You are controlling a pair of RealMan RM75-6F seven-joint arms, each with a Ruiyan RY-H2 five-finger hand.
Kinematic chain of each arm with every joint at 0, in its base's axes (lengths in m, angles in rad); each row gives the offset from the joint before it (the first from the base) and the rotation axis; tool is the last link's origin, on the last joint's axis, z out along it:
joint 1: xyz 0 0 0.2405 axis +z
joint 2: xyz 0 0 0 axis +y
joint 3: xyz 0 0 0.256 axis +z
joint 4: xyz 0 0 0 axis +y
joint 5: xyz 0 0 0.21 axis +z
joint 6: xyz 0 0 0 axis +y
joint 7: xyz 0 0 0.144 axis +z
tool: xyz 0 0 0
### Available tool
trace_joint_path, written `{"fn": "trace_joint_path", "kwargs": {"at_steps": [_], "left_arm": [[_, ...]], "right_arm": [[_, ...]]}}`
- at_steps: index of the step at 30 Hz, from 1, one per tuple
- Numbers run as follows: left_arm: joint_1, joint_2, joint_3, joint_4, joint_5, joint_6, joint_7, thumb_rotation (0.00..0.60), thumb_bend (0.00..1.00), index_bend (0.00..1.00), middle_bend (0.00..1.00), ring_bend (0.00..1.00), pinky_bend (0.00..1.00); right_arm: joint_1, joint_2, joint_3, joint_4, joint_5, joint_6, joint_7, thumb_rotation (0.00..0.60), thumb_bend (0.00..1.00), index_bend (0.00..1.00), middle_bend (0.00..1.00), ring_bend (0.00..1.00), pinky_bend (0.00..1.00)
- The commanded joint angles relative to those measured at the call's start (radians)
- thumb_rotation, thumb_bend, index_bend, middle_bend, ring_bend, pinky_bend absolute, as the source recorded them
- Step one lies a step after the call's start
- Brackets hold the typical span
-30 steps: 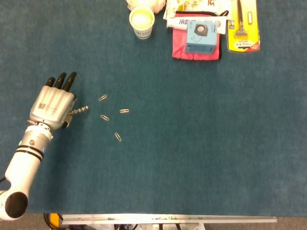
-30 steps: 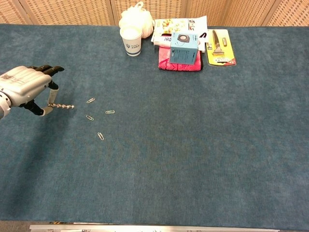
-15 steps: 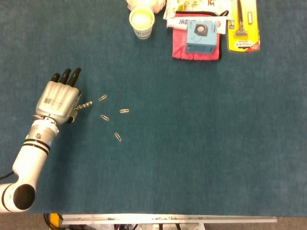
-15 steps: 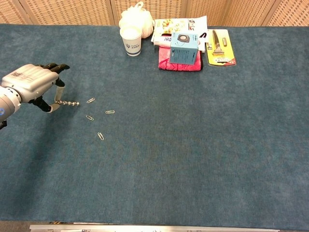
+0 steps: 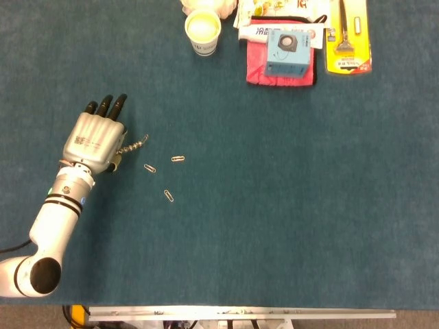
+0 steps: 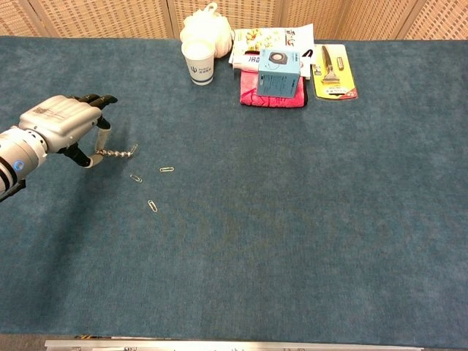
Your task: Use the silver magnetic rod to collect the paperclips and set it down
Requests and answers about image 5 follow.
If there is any yellow plastic part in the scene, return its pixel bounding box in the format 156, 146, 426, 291
71, 304, 87, 326

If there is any yellow razor blister pack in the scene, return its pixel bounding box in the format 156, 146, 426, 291
324, 0, 373, 77

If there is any pink cloth with black trim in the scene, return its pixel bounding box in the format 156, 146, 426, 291
246, 14, 329, 88

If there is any white printed snack packet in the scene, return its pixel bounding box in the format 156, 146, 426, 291
233, 0, 332, 29

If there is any blue speaker box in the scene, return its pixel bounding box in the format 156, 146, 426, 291
263, 29, 312, 79

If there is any white toothpaste tube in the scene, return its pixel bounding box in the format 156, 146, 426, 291
238, 23, 325, 49

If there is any blue felt table mat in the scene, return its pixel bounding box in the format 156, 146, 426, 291
0, 0, 439, 309

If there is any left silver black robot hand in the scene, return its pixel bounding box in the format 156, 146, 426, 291
61, 93, 129, 175

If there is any aluminium profile rail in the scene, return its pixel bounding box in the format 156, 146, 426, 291
88, 306, 397, 322

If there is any white paper cup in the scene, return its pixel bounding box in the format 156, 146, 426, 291
184, 9, 222, 58

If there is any white plastic bag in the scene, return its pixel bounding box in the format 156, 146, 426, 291
180, 0, 238, 20

